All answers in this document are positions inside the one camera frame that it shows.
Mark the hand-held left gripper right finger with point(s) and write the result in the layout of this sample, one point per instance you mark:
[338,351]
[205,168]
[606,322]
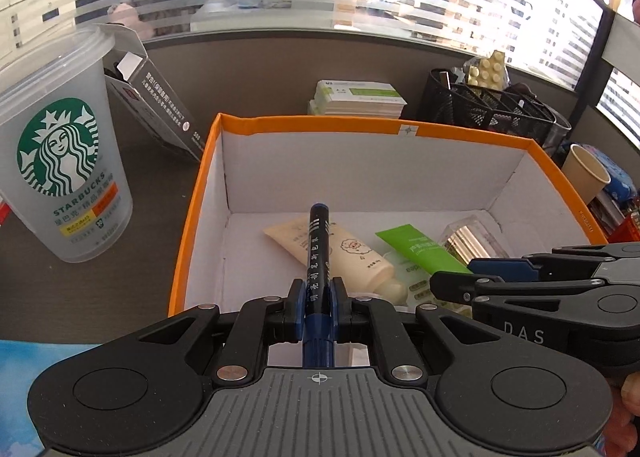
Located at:
[340,302]

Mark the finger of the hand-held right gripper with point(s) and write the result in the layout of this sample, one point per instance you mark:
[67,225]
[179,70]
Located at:
[500,268]
[460,287]

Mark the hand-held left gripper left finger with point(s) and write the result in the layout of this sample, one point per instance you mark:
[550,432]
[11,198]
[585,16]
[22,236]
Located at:
[296,302]

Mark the clear gold-lined small box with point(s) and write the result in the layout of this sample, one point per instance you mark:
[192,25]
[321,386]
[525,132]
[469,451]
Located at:
[470,239]

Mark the cream tube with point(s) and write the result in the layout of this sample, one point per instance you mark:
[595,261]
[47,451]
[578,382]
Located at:
[360,262]

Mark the white packet green print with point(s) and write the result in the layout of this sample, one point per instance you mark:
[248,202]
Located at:
[415,284]

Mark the green tube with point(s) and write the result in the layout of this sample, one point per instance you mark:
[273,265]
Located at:
[420,247]

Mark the dark blue marker pen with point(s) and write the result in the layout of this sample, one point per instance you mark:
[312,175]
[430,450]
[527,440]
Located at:
[317,237]

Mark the orange cardboard box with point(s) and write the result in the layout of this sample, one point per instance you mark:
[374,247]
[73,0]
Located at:
[350,172]

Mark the person's right hand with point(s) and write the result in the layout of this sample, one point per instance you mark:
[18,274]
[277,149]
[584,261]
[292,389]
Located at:
[630,402]

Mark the beige paper cup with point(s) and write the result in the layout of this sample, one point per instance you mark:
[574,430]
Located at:
[582,177]

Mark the blue patterned packet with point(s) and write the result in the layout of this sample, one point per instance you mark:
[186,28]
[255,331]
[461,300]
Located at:
[617,177]

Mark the round metal tin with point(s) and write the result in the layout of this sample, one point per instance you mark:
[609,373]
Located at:
[560,129]

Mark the black mesh desk organizer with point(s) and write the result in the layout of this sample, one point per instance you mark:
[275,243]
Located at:
[480,107]

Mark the plain white box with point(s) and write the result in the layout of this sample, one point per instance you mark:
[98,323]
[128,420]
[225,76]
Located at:
[350,111]

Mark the cream building block plate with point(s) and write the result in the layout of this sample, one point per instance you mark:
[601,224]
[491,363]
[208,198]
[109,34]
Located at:
[487,72]

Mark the white box green label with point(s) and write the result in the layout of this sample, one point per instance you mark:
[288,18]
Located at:
[360,89]

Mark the dark grey printed box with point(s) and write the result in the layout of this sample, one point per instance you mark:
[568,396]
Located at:
[160,107]

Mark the white partition sign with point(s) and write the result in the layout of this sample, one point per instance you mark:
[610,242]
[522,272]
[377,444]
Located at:
[622,44]

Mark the translucent plastic cup green logo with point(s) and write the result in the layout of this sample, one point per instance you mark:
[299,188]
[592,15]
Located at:
[57,147]

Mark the blue printed desk mat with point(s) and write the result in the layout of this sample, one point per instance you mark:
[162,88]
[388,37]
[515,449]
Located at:
[20,387]

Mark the red and white card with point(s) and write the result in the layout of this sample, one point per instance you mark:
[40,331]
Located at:
[2,212]

